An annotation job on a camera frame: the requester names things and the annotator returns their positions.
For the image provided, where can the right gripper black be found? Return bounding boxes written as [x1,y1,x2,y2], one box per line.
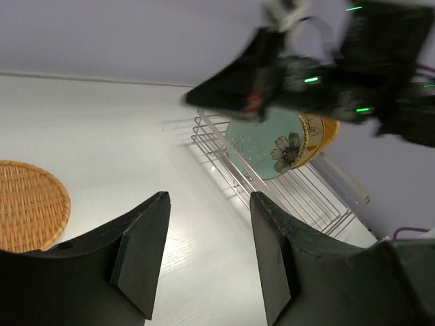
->
[185,29,344,122]

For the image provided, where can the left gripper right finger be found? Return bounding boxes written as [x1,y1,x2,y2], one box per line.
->
[249,192,434,325]

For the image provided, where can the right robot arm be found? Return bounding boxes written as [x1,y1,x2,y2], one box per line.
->
[183,1,434,147]

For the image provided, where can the metal wire dish rack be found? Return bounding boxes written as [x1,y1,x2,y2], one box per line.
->
[192,109,376,247]

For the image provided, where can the cream floral plate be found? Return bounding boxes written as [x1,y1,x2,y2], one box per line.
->
[298,114,325,167]

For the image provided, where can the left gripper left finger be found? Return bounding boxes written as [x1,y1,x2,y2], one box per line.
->
[1,192,171,326]

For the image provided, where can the yellow-green woven plate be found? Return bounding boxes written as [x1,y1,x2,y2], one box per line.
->
[290,113,309,170]

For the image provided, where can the orange wicker plate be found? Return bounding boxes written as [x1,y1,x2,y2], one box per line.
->
[320,118,340,151]
[1,160,71,253]

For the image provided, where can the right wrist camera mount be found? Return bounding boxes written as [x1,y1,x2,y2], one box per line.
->
[262,0,311,32]

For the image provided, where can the teal floral plate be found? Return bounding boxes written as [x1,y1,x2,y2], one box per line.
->
[225,109,302,180]

